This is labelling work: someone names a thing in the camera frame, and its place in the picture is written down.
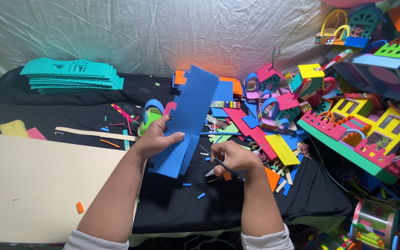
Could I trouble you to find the person's left hand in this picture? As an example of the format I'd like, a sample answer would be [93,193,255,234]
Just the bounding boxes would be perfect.
[132,115,186,160]

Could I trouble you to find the person's right hand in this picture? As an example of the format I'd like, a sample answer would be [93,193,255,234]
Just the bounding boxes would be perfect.
[210,140,264,178]

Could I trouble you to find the grey craft knife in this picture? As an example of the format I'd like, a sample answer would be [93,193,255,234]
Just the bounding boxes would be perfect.
[199,144,241,180]

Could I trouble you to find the large notched blue foam sheet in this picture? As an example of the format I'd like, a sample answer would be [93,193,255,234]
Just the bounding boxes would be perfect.
[147,65,220,179]

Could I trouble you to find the green and blue foam basket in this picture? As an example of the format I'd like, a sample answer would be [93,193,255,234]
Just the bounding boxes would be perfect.
[137,99,166,137]

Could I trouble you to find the green foam scrap piece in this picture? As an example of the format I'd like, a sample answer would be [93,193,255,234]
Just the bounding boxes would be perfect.
[208,122,239,144]

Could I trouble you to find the red textured foam sheet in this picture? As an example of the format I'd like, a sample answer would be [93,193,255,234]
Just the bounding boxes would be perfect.
[223,107,278,160]

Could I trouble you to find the orange foam triangle piece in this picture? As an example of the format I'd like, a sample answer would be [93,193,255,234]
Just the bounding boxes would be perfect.
[264,166,281,192]

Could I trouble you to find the small blue foam square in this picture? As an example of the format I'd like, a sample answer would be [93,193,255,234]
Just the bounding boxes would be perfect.
[241,115,260,129]

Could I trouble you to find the red patterned foam strip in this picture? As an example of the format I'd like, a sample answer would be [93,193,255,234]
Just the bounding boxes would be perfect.
[111,103,133,121]

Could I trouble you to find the yellow foam rectangle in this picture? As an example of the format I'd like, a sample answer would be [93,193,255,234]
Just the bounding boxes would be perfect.
[264,134,301,166]

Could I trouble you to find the thin orange foam strip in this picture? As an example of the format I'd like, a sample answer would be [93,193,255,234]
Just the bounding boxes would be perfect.
[99,139,121,149]

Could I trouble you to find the large purple blue foam basket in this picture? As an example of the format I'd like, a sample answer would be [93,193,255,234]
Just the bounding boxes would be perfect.
[258,92,302,133]

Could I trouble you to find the scattered small foam scraps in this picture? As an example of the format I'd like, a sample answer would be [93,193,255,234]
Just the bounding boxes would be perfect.
[97,81,312,202]

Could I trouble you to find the colourful patterned foam strip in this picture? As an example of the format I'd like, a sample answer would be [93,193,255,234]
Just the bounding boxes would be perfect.
[210,100,241,109]

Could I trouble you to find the long cream foam strip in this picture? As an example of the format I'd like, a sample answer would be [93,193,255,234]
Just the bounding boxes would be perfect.
[55,126,140,142]

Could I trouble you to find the black table cloth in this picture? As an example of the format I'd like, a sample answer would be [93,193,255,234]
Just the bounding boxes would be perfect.
[0,66,354,235]

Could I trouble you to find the notched orange foam piece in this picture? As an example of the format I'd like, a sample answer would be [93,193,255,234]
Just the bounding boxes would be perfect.
[174,70,188,86]

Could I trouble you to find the small purple blue foam basket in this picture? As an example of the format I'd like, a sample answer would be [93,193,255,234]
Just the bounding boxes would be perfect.
[243,72,273,104]

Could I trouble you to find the orange foam sheet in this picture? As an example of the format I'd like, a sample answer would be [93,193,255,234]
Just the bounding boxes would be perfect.
[219,76,244,96]

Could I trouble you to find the pink roof teal foam house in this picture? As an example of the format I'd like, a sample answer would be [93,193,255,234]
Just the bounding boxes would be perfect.
[256,46,287,94]

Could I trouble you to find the grey right sleeve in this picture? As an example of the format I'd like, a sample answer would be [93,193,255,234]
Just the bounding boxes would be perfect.
[240,223,295,250]

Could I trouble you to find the grey sleeve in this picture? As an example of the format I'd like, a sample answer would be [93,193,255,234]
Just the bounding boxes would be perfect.
[63,229,130,250]
[240,223,295,250]

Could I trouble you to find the stack of teal foam sheets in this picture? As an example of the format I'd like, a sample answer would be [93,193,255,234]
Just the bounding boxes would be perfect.
[20,57,125,94]

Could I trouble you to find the yellow roof foam house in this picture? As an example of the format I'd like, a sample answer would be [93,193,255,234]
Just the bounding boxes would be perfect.
[285,63,337,101]

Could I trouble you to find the white crinkled backdrop sheet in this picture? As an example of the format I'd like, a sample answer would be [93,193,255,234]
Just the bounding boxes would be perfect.
[0,0,343,112]

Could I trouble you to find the pink foam scrap piece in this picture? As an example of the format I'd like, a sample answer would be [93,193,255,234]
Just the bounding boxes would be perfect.
[26,127,47,141]

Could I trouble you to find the grey left sleeve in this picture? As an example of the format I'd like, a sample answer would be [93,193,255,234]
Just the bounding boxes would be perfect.
[63,229,130,250]

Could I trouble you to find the large cream foam board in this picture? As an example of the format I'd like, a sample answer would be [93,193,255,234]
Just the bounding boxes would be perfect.
[0,132,147,244]

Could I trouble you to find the yellow foam house green base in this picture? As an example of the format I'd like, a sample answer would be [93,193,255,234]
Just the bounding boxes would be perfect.
[297,92,400,184]

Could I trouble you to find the red white striped foam cane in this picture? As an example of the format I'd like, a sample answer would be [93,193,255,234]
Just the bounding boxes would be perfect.
[316,49,354,72]

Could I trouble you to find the yellow foam scrap piece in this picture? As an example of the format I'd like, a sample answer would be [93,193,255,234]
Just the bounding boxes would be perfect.
[0,120,31,139]

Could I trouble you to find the colourful foam drum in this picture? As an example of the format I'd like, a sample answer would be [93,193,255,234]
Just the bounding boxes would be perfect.
[349,198,400,250]

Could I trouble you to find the heap of foam craft pieces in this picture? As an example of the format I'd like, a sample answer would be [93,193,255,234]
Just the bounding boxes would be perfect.
[304,163,400,250]

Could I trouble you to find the yellow arch foam basket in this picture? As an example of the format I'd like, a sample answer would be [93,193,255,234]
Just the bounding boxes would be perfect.
[315,9,351,46]

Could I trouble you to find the large blue foam house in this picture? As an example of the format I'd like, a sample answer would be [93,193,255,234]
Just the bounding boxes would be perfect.
[326,49,400,108]

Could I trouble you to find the teal foam house blue base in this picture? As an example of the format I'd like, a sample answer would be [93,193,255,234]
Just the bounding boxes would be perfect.
[342,3,386,49]

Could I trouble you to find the green foam fence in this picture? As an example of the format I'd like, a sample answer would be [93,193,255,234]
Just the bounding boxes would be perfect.
[373,37,400,59]

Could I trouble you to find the black cable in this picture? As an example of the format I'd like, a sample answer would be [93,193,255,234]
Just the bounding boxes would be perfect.
[303,130,350,193]

